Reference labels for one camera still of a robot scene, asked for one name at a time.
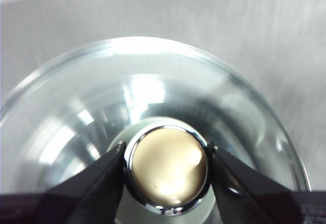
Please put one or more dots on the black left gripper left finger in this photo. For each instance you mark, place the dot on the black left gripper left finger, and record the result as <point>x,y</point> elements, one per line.
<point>96,188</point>

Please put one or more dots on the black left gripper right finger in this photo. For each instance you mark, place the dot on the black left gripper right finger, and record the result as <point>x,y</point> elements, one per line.
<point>249,198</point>

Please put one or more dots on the glass lid with green knob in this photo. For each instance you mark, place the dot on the glass lid with green knob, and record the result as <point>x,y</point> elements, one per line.
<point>168,163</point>

